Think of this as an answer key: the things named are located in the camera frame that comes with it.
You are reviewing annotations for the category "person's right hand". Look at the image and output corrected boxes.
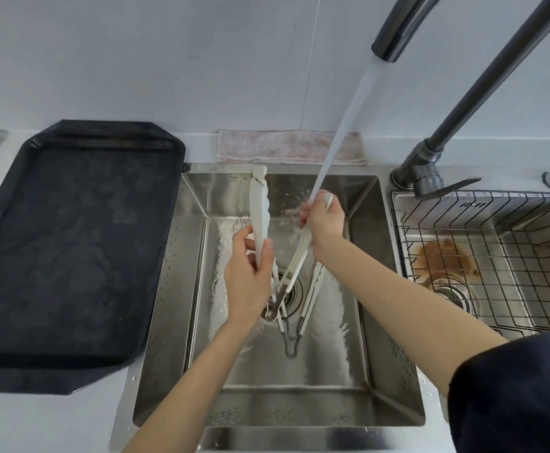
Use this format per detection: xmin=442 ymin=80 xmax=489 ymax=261
xmin=298 ymin=189 xmax=347 ymax=262

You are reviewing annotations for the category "person's left hand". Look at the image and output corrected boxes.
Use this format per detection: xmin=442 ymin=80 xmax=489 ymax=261
xmin=223 ymin=225 xmax=275 ymax=328

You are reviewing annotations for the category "black plastic tray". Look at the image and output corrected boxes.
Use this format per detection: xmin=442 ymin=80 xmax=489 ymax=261
xmin=0 ymin=119 xmax=187 ymax=396

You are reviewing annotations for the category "black wire basket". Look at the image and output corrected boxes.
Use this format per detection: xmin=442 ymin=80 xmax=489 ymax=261
xmin=387 ymin=189 xmax=550 ymax=332

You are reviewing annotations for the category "person's left forearm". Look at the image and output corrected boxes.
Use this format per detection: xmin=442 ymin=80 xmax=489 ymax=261
xmin=121 ymin=320 xmax=257 ymax=453

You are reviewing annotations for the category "round metal drain strainer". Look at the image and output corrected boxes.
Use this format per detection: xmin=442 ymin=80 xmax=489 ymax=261
xmin=260 ymin=266 xmax=304 ymax=322
xmin=428 ymin=277 xmax=479 ymax=313

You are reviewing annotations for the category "pink dish cloth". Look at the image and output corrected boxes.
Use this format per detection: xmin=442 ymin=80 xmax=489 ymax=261
xmin=217 ymin=129 xmax=368 ymax=165

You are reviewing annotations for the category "stainless steel double sink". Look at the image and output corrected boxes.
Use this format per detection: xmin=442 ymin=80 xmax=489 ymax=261
xmin=108 ymin=162 xmax=550 ymax=453

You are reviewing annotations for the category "dark grey gooseneck faucet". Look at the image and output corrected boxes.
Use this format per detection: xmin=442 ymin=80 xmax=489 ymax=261
xmin=371 ymin=0 xmax=550 ymax=199

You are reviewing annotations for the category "dark navy garment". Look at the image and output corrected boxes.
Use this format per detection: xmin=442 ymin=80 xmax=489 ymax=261
xmin=447 ymin=332 xmax=550 ymax=453

